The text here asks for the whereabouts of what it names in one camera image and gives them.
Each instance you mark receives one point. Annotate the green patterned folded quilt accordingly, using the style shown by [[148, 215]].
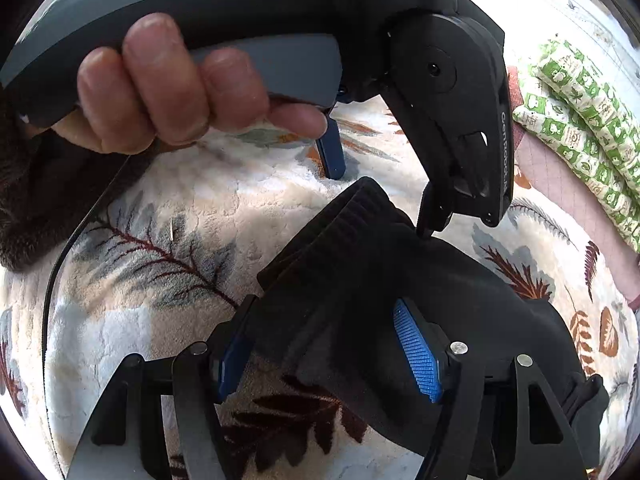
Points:
[[590, 125]]

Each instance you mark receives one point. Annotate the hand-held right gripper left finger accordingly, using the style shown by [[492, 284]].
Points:
[[231, 360]]

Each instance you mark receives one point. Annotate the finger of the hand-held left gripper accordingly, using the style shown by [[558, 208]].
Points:
[[331, 152], [434, 215]]

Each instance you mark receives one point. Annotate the leaf print fleece blanket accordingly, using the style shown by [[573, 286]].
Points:
[[165, 200]]

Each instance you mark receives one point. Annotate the person's left hand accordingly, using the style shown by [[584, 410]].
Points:
[[150, 85]]

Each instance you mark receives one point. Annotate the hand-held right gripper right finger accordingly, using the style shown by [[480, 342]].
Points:
[[419, 355]]

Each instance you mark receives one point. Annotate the pink quilted bed sheet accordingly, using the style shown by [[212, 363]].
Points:
[[560, 180]]

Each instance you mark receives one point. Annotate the black pants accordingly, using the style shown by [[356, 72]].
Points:
[[360, 270]]

